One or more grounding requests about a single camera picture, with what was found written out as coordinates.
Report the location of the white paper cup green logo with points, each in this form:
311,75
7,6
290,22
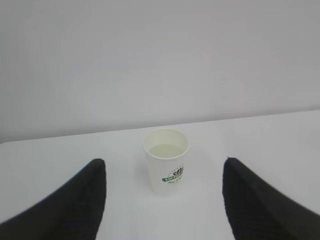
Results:
165,150

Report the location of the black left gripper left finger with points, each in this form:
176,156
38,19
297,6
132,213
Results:
72,212

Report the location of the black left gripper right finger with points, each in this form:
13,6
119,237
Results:
257,211

